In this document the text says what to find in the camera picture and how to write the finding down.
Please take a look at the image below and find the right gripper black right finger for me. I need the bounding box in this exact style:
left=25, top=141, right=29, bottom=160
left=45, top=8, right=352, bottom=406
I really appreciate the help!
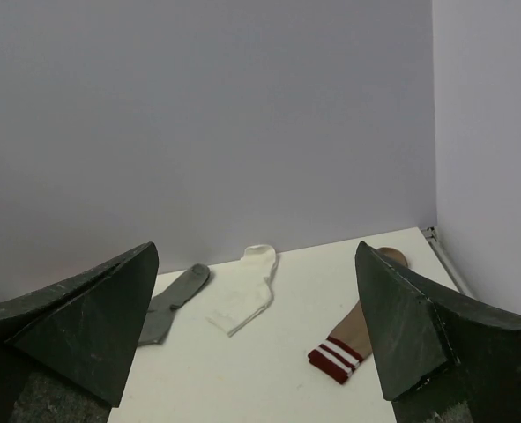
left=355, top=242, right=521, bottom=422

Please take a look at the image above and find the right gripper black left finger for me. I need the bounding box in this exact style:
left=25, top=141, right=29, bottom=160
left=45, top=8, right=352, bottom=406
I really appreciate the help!
left=0, top=242, right=159, bottom=422

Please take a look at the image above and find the grey sock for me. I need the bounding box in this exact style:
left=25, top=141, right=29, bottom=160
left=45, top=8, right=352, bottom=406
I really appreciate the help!
left=138, top=263, right=211, bottom=347

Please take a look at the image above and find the tan sock maroon striped cuff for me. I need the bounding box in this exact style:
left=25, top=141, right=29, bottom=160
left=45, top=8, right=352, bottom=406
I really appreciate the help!
left=307, top=246, right=413, bottom=385

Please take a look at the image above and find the white sock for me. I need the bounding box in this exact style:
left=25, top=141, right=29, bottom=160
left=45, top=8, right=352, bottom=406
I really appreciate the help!
left=206, top=244, right=279, bottom=337

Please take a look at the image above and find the aluminium table edge rail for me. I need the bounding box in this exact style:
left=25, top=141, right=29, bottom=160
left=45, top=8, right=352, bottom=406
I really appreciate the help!
left=421, top=226, right=475, bottom=299

